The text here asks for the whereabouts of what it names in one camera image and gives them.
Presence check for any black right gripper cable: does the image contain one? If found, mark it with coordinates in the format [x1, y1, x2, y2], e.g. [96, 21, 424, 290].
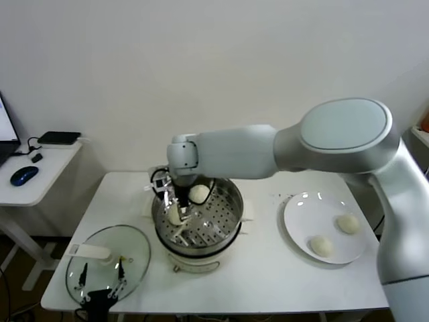
[149, 167, 168, 196]

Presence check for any white side shelf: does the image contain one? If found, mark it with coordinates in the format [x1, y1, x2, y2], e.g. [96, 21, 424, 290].
[404, 126, 429, 150]

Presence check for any white round plate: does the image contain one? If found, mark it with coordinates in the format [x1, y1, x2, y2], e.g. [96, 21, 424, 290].
[277, 191, 367, 269]

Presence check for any blue computer mouse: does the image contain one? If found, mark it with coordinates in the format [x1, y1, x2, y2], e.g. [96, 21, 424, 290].
[9, 166, 40, 187]

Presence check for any white side desk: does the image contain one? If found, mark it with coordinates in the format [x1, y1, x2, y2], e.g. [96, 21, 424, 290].
[0, 140, 83, 291]

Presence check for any black laptop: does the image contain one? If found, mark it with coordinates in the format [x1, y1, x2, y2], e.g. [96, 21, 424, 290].
[0, 92, 21, 168]

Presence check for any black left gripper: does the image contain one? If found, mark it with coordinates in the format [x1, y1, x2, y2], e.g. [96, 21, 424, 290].
[74, 260, 128, 322]

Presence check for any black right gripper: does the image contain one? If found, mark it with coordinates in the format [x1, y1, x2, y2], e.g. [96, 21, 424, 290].
[163, 176, 195, 224]

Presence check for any white electric cooking pot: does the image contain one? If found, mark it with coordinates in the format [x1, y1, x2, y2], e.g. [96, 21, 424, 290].
[154, 219, 251, 274]

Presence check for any stainless steel steamer basket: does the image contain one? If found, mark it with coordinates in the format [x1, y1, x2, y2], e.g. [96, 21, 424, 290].
[142, 170, 255, 251]

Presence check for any glass lid with white handle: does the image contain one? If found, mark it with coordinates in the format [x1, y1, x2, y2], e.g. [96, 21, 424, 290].
[65, 225, 151, 308]

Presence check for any black flat hard drive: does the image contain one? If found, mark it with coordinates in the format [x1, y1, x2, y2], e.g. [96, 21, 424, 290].
[37, 131, 82, 146]

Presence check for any white steamed baozi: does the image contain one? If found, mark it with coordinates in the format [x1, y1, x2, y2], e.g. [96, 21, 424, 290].
[334, 214, 360, 235]
[188, 184, 209, 205]
[168, 204, 184, 226]
[308, 235, 335, 258]

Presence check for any thin black desk cable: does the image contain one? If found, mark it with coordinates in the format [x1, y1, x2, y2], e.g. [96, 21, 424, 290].
[13, 136, 44, 158]

